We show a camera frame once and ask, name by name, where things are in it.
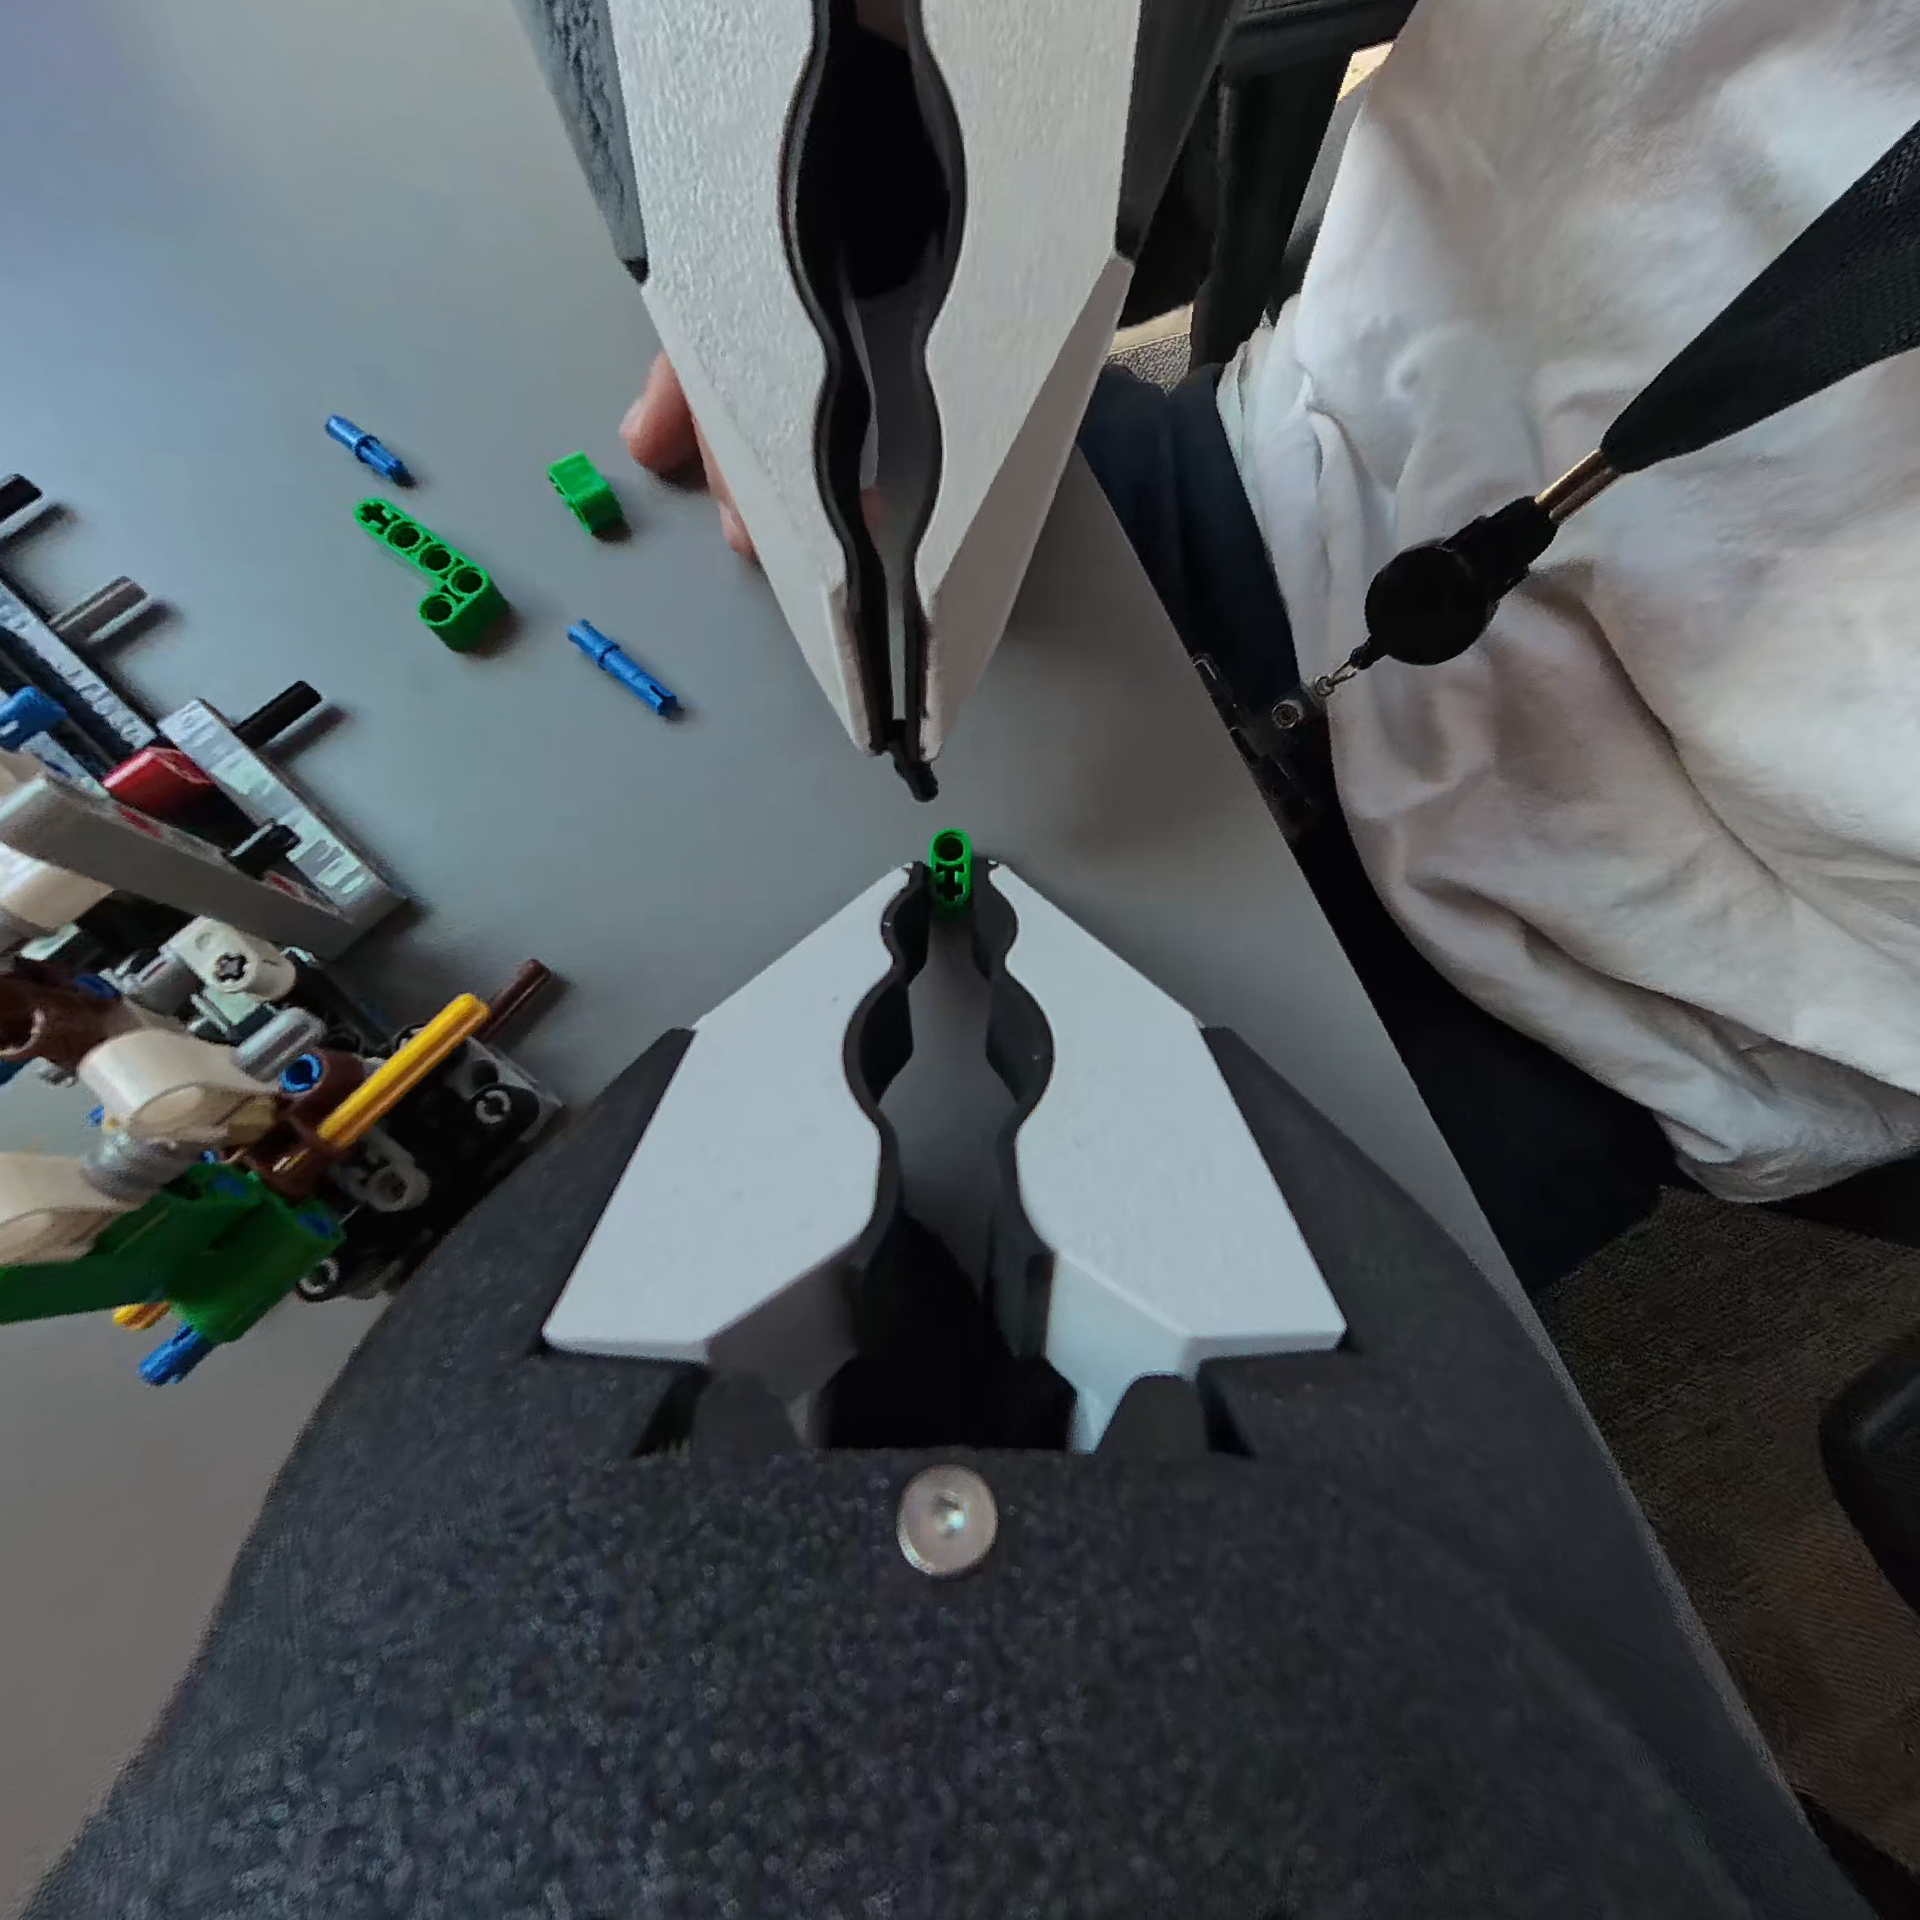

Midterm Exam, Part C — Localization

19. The person in white shirt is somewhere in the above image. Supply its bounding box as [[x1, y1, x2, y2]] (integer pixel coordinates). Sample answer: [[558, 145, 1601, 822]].
[[1213, 0, 1920, 1203]]

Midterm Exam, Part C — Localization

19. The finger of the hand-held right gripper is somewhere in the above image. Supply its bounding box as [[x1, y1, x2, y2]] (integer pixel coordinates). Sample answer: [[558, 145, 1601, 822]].
[[605, 0, 918, 760], [875, 0, 1149, 760]]

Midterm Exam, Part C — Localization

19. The green angled lego beam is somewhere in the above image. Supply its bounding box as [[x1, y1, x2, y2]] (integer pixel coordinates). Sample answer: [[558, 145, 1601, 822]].
[[351, 494, 511, 654]]

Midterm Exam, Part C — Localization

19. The small green lego block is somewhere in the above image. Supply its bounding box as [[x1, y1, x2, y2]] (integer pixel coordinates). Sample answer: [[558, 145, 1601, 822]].
[[543, 450, 629, 541]]

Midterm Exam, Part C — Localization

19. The person's right hand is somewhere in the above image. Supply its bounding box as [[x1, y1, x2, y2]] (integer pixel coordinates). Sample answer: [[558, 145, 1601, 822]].
[[619, 350, 760, 566]]

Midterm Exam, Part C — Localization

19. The black lanyard strap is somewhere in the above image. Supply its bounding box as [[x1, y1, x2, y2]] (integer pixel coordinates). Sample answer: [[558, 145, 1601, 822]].
[[1530, 151, 1920, 521]]

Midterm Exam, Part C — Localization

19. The black chair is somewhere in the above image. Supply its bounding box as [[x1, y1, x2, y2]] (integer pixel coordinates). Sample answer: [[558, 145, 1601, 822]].
[[1192, 0, 1419, 370]]

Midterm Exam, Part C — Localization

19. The black badge reel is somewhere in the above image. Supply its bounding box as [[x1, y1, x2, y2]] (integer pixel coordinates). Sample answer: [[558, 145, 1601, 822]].
[[1301, 503, 1554, 705]]

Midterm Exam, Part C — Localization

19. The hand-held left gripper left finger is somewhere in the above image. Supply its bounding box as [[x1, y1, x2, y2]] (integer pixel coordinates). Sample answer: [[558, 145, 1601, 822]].
[[540, 862, 940, 1454]]

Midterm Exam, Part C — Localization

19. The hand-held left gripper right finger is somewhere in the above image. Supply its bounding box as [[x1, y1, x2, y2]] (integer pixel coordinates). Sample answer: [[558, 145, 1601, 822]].
[[959, 858, 1349, 1458]]

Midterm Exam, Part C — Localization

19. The partly built lego model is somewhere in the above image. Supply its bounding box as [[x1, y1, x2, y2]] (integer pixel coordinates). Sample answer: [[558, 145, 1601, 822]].
[[0, 473, 564, 1391]]

